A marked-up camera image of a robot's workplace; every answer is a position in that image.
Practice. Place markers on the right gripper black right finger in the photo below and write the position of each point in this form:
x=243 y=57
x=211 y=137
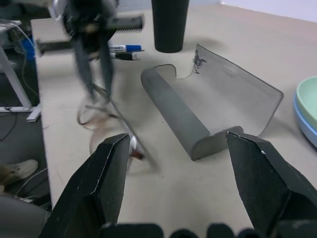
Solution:
x=262 y=178

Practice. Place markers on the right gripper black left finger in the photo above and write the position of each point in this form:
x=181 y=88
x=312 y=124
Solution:
x=99 y=178

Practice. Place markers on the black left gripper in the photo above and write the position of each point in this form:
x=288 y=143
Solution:
x=84 y=22

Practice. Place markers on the brown thin-framed glasses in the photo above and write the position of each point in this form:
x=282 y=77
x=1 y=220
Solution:
x=119 y=116

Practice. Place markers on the tall black cup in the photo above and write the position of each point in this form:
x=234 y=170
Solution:
x=169 y=24

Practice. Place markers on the grey open glasses case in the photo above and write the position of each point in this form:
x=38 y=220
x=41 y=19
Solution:
x=223 y=91

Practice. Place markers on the black whiteboard marker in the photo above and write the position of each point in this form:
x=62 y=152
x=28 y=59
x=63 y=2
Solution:
x=123 y=56

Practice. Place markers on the blue whiteboard marker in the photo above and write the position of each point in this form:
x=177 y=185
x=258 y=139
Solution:
x=128 y=47

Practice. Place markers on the blue box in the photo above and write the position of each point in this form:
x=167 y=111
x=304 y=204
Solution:
x=27 y=48

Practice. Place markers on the white shoe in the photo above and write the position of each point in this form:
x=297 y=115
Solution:
x=21 y=168

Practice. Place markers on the light green plate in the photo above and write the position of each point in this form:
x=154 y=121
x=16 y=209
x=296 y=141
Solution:
x=308 y=99

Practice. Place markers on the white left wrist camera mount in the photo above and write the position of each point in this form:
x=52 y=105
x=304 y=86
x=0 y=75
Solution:
x=55 y=11

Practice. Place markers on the white desk frame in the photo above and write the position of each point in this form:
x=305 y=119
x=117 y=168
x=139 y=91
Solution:
x=17 y=84

